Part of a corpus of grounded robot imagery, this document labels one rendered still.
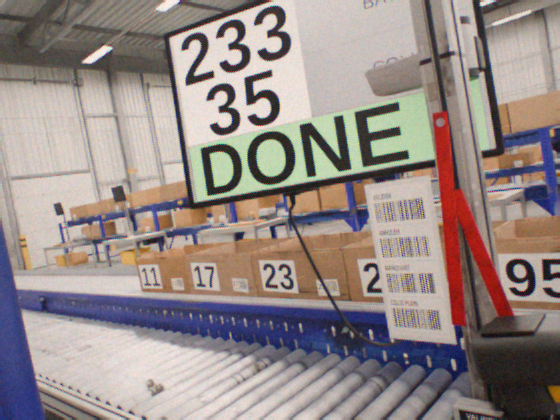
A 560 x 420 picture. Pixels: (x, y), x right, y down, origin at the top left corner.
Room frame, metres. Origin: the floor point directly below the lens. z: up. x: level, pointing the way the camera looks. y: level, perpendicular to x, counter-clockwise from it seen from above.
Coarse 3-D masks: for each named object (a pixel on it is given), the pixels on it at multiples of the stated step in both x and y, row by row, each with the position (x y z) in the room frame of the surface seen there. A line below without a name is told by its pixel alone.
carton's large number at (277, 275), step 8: (264, 264) 1.55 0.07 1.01; (272, 264) 1.53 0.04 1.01; (280, 264) 1.50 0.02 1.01; (288, 264) 1.48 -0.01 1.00; (264, 272) 1.56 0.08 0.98; (272, 272) 1.53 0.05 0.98; (280, 272) 1.51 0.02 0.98; (288, 272) 1.48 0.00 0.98; (264, 280) 1.56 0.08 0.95; (272, 280) 1.54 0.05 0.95; (280, 280) 1.51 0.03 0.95; (288, 280) 1.49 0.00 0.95; (264, 288) 1.57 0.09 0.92; (272, 288) 1.54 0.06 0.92; (280, 288) 1.52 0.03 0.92; (288, 288) 1.49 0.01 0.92; (296, 288) 1.47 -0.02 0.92
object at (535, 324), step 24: (480, 336) 0.44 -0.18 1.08; (504, 336) 0.42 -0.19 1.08; (528, 336) 0.41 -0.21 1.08; (552, 336) 0.39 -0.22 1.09; (480, 360) 0.43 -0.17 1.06; (504, 360) 0.42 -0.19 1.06; (528, 360) 0.40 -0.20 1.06; (552, 360) 0.39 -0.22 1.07; (504, 384) 0.43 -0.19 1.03; (528, 384) 0.41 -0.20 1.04; (552, 384) 0.40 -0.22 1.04; (528, 408) 0.42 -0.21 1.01; (552, 408) 0.41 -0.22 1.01
